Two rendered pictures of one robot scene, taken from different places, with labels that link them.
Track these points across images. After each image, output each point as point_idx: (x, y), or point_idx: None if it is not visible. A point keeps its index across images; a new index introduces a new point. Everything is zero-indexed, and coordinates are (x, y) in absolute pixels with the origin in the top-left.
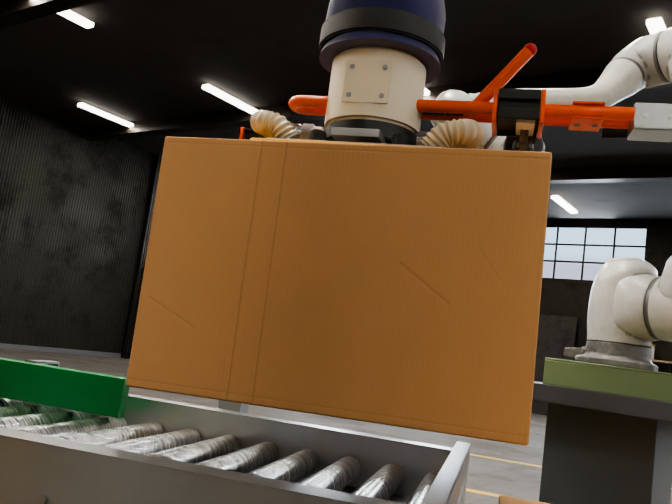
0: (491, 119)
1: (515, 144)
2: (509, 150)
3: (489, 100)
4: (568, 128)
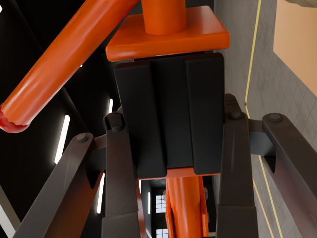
0: (204, 5)
1: (239, 206)
2: (277, 5)
3: (129, 11)
4: (204, 206)
